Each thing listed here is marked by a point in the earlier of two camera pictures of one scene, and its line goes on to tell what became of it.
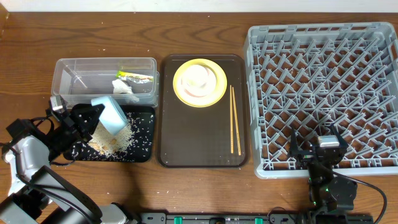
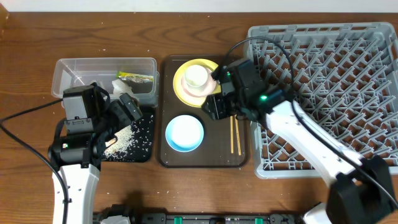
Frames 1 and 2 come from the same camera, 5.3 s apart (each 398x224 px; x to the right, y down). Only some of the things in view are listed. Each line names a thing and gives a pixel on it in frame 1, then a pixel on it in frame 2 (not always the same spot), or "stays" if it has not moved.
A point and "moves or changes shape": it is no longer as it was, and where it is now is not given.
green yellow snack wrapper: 135,78 stays
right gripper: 305,156 -> 216,110
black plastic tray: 142,119 stays
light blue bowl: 112,118 moves or changes shape
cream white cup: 195,76 stays
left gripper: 77,127 -> 117,108
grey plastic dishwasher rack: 311,76 stays
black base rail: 188,218 stays
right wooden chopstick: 238,140 stays
